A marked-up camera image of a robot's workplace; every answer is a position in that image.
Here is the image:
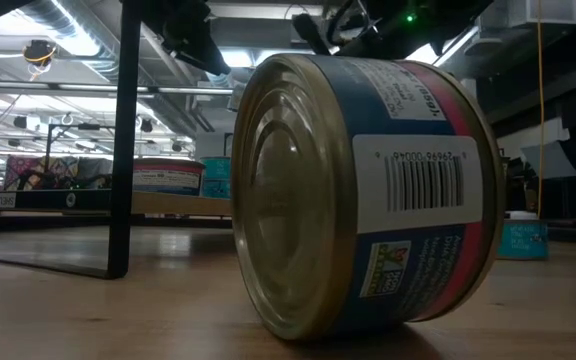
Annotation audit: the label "thin black stand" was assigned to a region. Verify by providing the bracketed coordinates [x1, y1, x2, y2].
[42, 122, 117, 191]

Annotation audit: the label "ceiling light panel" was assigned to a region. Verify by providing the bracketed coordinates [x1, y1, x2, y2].
[220, 47, 269, 69]

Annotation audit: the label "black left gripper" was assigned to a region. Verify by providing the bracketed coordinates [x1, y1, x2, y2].
[142, 0, 233, 77]

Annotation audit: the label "long ceiling light strip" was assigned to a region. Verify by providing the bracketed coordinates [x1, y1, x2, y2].
[0, 79, 234, 97]

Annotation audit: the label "colourful patterned cloth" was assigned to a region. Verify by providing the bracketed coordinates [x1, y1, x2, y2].
[3, 155, 79, 192]

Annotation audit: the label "large ribbed silver duct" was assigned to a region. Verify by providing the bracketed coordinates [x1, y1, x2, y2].
[17, 0, 119, 59]

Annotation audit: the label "teal tuna can silver lid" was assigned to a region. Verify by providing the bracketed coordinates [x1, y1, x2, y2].
[200, 156, 233, 180]
[201, 178, 233, 200]
[497, 219, 550, 261]

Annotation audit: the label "grey angled panel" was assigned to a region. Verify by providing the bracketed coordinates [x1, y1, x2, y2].
[520, 141, 576, 180]

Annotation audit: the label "white black partition panel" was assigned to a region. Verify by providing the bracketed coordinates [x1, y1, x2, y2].
[193, 132, 234, 160]

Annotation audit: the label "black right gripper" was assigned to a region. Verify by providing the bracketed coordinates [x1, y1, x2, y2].
[292, 0, 494, 57]

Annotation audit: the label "black yellow cord reel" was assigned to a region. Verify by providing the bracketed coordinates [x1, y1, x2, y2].
[21, 39, 58, 81]

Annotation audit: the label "wooden shelf black metal legs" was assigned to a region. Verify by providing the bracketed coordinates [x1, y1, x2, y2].
[0, 0, 234, 281]

